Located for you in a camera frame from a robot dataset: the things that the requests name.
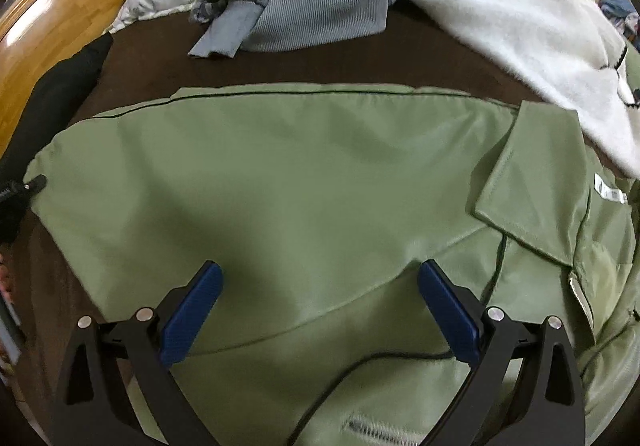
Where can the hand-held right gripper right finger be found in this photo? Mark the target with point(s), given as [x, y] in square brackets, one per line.
[450, 313]

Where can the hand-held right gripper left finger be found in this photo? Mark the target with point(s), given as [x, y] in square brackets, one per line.
[192, 316]

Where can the green jacket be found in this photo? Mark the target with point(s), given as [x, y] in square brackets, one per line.
[300, 201]

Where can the blue clothes pile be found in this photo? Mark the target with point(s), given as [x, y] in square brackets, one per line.
[617, 8]

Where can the black garment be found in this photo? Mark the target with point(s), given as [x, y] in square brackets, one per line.
[55, 90]

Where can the white fleece garment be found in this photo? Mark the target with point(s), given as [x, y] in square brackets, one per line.
[500, 25]

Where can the wooden headboard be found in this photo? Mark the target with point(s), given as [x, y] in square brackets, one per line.
[50, 15]

